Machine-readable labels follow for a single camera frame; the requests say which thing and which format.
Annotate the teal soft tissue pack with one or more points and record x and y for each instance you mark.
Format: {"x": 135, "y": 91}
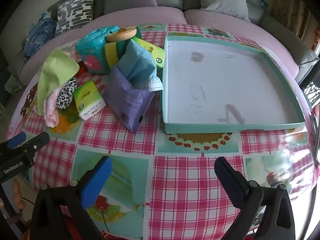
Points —
{"x": 92, "y": 50}

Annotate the patterned beige curtain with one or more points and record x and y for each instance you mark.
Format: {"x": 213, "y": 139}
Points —
{"x": 292, "y": 12}

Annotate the yellow and green sponge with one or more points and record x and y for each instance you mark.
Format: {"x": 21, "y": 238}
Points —
{"x": 110, "y": 53}

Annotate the light grey cushion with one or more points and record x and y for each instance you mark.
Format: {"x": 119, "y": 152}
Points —
{"x": 222, "y": 0}

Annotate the light green cloth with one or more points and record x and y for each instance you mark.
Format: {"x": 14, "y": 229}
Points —
{"x": 55, "y": 72}

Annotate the teal shallow cardboard box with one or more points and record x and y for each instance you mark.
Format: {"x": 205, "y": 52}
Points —
{"x": 225, "y": 85}

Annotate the pink fuzzy towel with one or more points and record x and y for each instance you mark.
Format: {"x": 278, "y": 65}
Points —
{"x": 51, "y": 112}

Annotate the black white patterned cushion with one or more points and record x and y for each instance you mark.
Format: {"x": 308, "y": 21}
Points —
{"x": 75, "y": 12}

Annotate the green pocket tissue pack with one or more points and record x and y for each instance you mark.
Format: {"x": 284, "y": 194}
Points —
{"x": 87, "y": 97}
{"x": 155, "y": 55}

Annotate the person's left hand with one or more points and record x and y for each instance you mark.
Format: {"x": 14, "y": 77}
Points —
{"x": 20, "y": 195}

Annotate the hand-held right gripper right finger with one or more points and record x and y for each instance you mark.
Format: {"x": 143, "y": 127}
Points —
{"x": 230, "y": 180}

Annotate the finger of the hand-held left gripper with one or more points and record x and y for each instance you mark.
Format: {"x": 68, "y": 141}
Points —
{"x": 37, "y": 142}
{"x": 15, "y": 140}

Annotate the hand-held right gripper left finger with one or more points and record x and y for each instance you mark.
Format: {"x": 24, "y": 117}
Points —
{"x": 96, "y": 182}

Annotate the blue backpack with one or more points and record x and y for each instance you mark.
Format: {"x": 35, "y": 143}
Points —
{"x": 40, "y": 35}

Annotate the leopard print scrunchie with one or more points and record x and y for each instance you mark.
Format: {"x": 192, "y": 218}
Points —
{"x": 63, "y": 95}

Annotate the grey sofa with mauve seat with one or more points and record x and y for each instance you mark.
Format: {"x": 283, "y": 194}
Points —
{"x": 150, "y": 15}

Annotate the purple packet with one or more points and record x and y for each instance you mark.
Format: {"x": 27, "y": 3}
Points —
{"x": 125, "y": 105}

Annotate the blue face mask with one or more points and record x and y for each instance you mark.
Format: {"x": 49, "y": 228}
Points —
{"x": 136, "y": 62}

